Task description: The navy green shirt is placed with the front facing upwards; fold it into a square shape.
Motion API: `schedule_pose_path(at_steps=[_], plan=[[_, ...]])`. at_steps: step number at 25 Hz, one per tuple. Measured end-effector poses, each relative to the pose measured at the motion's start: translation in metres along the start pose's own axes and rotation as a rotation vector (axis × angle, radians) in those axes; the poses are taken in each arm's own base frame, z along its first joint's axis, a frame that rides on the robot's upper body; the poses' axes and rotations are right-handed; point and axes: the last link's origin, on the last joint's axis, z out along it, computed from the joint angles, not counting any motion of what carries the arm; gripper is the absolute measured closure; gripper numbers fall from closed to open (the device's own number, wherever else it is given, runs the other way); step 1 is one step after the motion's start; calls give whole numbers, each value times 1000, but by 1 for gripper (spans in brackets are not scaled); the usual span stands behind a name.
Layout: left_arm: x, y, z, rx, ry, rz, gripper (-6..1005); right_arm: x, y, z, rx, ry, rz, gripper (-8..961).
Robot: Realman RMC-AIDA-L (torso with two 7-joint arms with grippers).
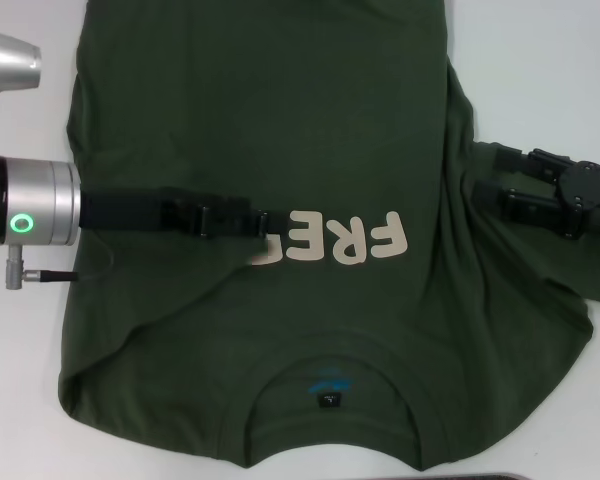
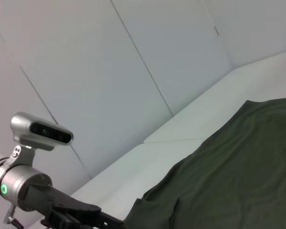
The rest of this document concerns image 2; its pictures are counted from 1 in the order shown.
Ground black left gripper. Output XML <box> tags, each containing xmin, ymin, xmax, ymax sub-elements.
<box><xmin>18</xmin><ymin>182</ymin><xmax>125</xmax><ymax>229</ymax></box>

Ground dark green FREE t-shirt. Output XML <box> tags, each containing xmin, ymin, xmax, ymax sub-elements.
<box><xmin>122</xmin><ymin>96</ymin><xmax>286</xmax><ymax>229</ymax></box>

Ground silver camera bracket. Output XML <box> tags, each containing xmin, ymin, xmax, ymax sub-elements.
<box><xmin>9</xmin><ymin>144</ymin><xmax>37</xmax><ymax>168</ymax></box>

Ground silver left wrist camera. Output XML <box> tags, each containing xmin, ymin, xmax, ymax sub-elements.
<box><xmin>10</xmin><ymin>112</ymin><xmax>74</xmax><ymax>152</ymax></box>

